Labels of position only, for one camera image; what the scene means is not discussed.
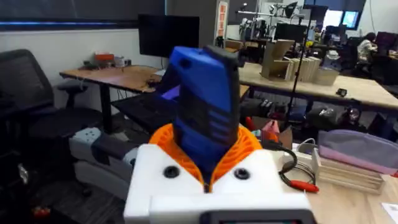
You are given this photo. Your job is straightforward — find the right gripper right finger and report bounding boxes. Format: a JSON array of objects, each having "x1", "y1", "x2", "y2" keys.
[{"x1": 210, "y1": 123, "x2": 284, "y2": 196}]

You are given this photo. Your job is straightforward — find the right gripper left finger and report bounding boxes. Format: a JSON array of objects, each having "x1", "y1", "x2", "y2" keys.
[{"x1": 123, "y1": 123, "x2": 206, "y2": 224}]

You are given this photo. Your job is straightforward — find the blue electric screwdriver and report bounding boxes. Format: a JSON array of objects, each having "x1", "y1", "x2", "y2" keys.
[{"x1": 169, "y1": 44, "x2": 241, "y2": 185}]

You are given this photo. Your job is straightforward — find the black laptop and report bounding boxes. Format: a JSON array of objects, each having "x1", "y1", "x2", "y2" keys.
[{"x1": 111, "y1": 84, "x2": 182, "y2": 133}]

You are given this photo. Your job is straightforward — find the pale wooden box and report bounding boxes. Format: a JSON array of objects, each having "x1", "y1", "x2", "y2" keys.
[{"x1": 312, "y1": 148, "x2": 386, "y2": 195}]

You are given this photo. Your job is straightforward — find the purple and pink zip bag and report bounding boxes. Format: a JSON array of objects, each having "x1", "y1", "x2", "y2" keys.
[{"x1": 317, "y1": 129, "x2": 398, "y2": 176}]

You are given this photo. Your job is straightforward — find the black tripod pole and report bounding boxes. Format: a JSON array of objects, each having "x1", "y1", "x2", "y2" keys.
[{"x1": 284, "y1": 4, "x2": 315, "y2": 125}]

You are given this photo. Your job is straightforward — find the brown wooden desk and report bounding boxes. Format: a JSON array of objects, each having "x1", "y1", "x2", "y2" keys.
[{"x1": 58, "y1": 64, "x2": 250, "y2": 134}]

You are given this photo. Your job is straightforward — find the folded cardboard box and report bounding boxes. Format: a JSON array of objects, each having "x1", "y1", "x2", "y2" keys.
[{"x1": 260, "y1": 39, "x2": 296, "y2": 82}]

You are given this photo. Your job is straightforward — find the long pale work table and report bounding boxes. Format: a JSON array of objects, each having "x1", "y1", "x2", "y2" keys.
[{"x1": 238, "y1": 62, "x2": 398, "y2": 113}]

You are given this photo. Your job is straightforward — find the white paper sheet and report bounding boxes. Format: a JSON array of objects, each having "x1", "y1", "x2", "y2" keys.
[{"x1": 381, "y1": 202, "x2": 398, "y2": 217}]

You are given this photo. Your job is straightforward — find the orange box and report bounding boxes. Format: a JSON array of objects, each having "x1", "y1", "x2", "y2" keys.
[{"x1": 94, "y1": 53, "x2": 115, "y2": 62}]

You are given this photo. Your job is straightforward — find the black computer monitor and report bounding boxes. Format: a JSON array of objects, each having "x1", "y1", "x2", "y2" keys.
[{"x1": 137, "y1": 14, "x2": 201, "y2": 59}]

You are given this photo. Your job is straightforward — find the black office chair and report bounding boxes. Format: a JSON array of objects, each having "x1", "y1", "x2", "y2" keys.
[{"x1": 0, "y1": 49, "x2": 104, "y2": 175}]

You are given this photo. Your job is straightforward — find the person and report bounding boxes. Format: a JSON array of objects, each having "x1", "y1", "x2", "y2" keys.
[{"x1": 356, "y1": 32, "x2": 379, "y2": 64}]

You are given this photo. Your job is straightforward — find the black cable with red clip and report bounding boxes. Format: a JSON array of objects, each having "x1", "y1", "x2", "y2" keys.
[{"x1": 261, "y1": 140, "x2": 320, "y2": 194}]

